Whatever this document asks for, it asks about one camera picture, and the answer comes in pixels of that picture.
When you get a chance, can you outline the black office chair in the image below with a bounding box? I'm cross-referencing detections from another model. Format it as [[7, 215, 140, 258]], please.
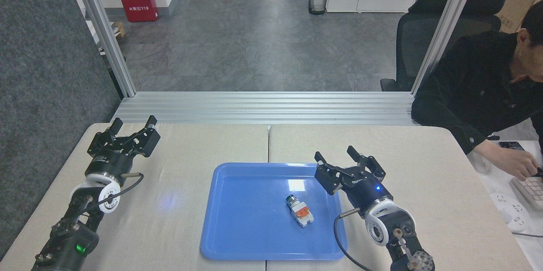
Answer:
[[380, 0, 506, 92]]

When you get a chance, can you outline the grey felt partition panel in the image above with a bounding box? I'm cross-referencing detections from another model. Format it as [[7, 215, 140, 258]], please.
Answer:
[[0, 0, 123, 259]]

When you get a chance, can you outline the person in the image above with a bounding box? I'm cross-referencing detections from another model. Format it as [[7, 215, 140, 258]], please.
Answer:
[[411, 0, 543, 165]]

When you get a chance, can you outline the white computer keyboard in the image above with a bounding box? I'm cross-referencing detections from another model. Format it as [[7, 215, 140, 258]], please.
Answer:
[[510, 176, 543, 211]]

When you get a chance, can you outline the blue plastic tray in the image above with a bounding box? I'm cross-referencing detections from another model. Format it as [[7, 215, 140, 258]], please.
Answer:
[[199, 162, 348, 261]]

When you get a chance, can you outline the person's hand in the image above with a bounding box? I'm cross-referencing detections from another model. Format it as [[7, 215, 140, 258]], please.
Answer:
[[491, 144, 540, 181]]

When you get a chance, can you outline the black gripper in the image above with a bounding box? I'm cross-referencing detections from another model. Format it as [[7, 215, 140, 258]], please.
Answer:
[[314, 145, 394, 218], [85, 115, 162, 181]]

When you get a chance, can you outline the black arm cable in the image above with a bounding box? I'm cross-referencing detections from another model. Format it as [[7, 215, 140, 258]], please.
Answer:
[[83, 172, 145, 214], [333, 207, 375, 271]]

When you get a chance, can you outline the white power strip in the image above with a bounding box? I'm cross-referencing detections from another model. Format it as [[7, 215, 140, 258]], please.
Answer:
[[490, 193, 531, 232]]

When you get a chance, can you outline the silver aluminium rail base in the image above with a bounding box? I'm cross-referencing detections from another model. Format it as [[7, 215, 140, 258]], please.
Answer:
[[111, 91, 418, 126]]

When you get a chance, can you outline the silver aluminium post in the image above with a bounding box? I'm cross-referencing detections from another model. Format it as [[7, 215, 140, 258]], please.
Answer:
[[68, 0, 137, 98], [411, 0, 484, 94]]

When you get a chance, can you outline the white push button switch part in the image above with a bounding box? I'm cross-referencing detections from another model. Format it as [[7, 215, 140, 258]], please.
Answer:
[[285, 195, 315, 228]]

